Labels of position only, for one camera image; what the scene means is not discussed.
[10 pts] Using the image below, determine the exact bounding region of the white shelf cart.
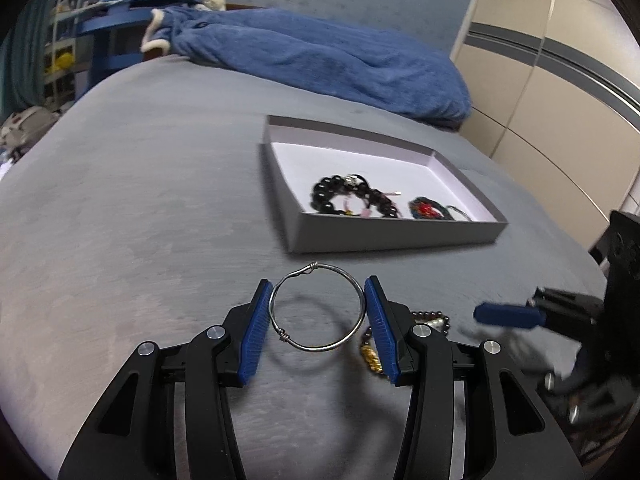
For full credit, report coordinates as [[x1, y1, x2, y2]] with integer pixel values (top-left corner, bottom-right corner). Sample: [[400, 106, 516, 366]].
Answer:
[[42, 0, 84, 99]]

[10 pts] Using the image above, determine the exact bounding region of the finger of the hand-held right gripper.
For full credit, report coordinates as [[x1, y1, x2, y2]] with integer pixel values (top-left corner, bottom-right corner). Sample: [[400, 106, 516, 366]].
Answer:
[[473, 287, 606, 333], [542, 332, 636, 428]]

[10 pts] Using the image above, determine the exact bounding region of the grey white cloth bundle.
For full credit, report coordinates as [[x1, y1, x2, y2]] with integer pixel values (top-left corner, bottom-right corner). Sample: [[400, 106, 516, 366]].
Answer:
[[0, 105, 62, 157]]

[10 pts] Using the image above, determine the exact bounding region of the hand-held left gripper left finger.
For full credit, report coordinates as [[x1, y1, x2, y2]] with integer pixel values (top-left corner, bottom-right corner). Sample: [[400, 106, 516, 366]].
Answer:
[[57, 280, 275, 480]]

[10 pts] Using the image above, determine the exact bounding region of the pearl bead bracelet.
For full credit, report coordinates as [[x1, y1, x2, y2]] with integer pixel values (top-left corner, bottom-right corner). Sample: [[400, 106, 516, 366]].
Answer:
[[413, 311, 454, 334]]

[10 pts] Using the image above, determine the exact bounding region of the beige wardrobe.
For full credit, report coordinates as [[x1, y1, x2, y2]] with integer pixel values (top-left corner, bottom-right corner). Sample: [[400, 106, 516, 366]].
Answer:
[[449, 0, 640, 252]]

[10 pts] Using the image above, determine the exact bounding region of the red and dark bracelet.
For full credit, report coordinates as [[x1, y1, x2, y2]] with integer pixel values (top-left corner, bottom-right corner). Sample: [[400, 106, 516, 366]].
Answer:
[[407, 196, 452, 221]]

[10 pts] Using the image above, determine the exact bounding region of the teal curtain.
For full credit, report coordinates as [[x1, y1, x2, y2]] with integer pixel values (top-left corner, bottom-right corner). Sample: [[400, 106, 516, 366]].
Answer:
[[0, 0, 57, 122]]

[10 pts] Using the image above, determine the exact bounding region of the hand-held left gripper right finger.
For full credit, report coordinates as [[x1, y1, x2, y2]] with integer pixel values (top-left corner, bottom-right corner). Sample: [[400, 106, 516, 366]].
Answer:
[[363, 275, 583, 480]]

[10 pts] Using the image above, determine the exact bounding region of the grey shallow cardboard box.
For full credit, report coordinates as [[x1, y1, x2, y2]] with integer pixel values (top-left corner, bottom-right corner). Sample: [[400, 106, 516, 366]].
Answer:
[[258, 114, 510, 255]]

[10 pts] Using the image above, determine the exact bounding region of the yellow item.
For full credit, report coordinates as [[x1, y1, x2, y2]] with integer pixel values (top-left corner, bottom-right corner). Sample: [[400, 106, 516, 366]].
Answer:
[[49, 50, 77, 74]]

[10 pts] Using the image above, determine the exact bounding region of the pink cord bracelet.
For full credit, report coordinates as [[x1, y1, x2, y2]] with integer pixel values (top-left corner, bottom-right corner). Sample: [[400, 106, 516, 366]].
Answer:
[[342, 189, 404, 219]]

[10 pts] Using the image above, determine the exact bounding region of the black bead bracelet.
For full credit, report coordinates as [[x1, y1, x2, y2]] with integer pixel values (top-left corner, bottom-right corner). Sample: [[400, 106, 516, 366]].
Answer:
[[310, 173, 402, 220]]

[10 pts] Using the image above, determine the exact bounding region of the gold charm bracelet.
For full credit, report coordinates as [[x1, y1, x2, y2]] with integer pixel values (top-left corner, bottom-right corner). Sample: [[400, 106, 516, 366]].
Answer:
[[357, 326, 390, 377]]

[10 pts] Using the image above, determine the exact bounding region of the blue desk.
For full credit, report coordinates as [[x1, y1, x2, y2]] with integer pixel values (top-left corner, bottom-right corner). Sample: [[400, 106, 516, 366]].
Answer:
[[75, 0, 217, 97]]

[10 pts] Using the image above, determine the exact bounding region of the blue fleece blanket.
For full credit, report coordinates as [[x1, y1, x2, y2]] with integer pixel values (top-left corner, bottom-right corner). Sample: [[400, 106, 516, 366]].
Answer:
[[141, 5, 474, 132]]

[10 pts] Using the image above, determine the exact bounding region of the silver wire bangle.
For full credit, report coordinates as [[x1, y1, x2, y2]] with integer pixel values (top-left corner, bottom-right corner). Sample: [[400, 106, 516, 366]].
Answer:
[[268, 263, 369, 352]]

